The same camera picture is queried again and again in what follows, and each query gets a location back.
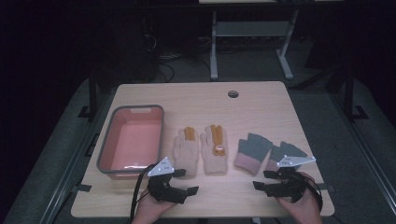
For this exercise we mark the person's right hand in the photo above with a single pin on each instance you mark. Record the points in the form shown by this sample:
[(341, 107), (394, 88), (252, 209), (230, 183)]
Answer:
[(306, 211)]

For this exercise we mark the beige glove with orange fingers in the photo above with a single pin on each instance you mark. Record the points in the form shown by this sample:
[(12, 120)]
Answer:
[(186, 155)]

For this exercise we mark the grey and pink fingerless glove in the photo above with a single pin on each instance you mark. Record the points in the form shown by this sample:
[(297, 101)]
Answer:
[(288, 150), (253, 149)]

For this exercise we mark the round grey table grommet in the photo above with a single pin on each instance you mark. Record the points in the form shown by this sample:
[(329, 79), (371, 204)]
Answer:
[(233, 94)]

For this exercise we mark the white metal desk frame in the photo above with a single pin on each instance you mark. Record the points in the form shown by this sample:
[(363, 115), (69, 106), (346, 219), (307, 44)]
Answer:
[(249, 28)]

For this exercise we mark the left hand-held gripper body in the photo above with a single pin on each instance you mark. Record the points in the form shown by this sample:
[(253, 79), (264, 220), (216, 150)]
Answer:
[(162, 186)]

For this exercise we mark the pink basin with grey rim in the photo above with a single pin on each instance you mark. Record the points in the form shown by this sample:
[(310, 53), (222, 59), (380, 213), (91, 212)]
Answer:
[(134, 143)]

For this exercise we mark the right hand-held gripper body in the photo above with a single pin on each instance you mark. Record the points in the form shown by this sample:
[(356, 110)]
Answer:
[(291, 186)]

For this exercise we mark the person's left hand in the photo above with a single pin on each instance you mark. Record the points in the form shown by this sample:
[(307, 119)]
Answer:
[(149, 210)]

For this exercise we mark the beige glove with bear face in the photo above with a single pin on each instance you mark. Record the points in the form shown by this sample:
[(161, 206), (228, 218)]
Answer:
[(214, 161)]

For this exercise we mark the black metal stand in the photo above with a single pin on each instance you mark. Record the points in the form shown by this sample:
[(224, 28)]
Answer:
[(92, 93), (349, 93)]

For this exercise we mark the aluminium floor rail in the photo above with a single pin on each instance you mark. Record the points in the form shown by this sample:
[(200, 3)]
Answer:
[(71, 161), (367, 149)]

